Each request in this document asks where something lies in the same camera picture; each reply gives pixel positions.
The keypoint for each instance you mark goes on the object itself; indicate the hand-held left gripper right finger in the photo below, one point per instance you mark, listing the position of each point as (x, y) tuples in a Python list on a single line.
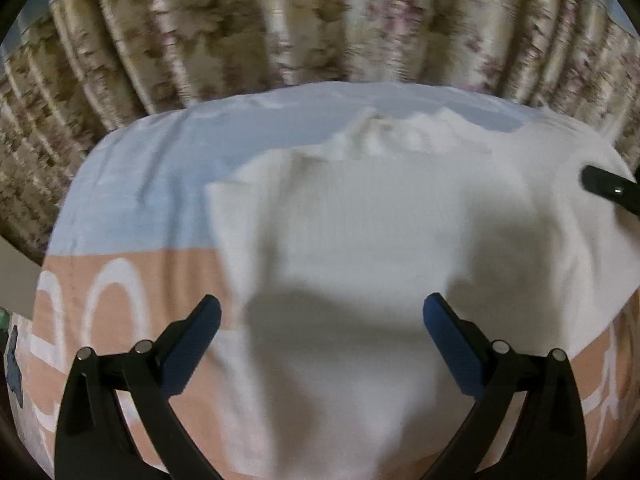
[(452, 347)]

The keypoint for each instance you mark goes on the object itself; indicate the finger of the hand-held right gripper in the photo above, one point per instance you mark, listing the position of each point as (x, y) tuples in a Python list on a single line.
[(605, 185)]

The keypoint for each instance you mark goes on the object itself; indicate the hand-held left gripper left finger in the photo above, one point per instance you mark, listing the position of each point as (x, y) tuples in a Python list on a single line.
[(192, 347)]

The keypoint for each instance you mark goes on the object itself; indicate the white knit sweater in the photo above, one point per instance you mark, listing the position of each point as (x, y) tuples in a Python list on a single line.
[(380, 240)]

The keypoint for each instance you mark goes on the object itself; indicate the blue peach printed bed sheet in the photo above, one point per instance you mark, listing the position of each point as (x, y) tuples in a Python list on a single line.
[(145, 200)]

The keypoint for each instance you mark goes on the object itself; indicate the floral beige curtain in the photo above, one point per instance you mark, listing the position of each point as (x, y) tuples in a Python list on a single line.
[(225, 25)]

